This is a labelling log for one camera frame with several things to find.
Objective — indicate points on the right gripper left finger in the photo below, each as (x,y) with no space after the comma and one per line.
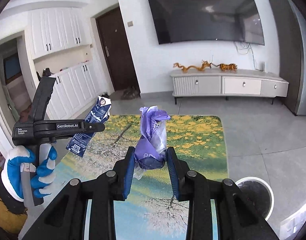
(124,169)

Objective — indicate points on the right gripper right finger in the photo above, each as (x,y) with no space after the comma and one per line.
(177,171)

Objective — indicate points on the purple plastic wrapper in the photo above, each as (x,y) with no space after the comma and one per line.
(150,151)

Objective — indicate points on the white blue milk carton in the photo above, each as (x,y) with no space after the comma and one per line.
(94,122)

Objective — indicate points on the brown jacket left forearm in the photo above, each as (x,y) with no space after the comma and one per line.
(13,214)

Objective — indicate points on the white round trash bin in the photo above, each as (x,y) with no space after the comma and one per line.
(259,192)

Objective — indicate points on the left hand blue white glove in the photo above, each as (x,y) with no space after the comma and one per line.
(20,175)

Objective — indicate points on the flower landscape floor rug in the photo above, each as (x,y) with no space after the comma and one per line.
(150,211)

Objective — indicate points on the brown door mat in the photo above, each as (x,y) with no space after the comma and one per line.
(125,94)

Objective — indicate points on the dark brown entrance door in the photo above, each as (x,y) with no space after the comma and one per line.
(116,50)

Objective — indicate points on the white tv cabinet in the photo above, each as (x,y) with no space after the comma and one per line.
(214,82)

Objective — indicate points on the orange dragon figurine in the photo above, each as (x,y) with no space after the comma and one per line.
(184,69)

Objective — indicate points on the orange tiger figurine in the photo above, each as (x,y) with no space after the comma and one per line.
(227,67)

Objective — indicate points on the grey refrigerator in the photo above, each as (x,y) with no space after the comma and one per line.
(291,30)

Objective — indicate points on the white wall cabinet unit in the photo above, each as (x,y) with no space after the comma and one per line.
(60,45)

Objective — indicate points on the wall mounted black television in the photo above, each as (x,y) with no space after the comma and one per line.
(206,20)

